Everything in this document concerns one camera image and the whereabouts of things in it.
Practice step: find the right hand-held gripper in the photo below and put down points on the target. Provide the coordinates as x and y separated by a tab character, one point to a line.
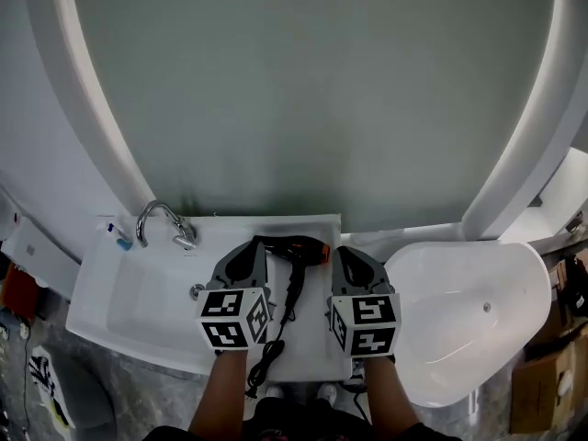
367	324

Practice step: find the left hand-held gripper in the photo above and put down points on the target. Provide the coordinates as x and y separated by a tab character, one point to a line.
229	320

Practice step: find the black and orange hair dryer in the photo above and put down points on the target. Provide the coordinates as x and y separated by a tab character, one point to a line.
294	251

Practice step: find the white ceramic washbasin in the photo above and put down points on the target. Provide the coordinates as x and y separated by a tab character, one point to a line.
147	292

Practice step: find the person's left forearm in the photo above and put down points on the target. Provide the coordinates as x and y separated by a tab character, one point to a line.
220	398

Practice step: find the person's right forearm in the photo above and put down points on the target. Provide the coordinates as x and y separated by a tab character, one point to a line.
390	398

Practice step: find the white bathtub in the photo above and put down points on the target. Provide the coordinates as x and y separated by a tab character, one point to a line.
459	301

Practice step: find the chrome faucet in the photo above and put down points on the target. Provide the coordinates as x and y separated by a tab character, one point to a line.
140	228

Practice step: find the person's white shoe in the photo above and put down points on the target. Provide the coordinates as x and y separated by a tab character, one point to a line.
274	392
328	393

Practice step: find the blue and white tube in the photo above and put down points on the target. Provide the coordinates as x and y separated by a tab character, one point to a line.
123	241

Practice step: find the person's black shirt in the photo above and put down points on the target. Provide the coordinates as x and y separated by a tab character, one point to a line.
298	421

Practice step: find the small cardboard box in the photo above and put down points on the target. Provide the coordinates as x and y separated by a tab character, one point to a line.
551	324

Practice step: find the large cardboard box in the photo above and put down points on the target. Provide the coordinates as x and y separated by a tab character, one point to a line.
537	393

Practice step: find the black device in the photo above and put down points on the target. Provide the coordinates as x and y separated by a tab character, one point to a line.
576	287

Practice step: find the red box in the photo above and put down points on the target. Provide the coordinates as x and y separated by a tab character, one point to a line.
18	292

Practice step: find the white object on box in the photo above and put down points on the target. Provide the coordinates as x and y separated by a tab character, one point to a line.
565	383

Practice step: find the white arched frame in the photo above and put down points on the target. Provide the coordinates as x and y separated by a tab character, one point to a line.
87	108

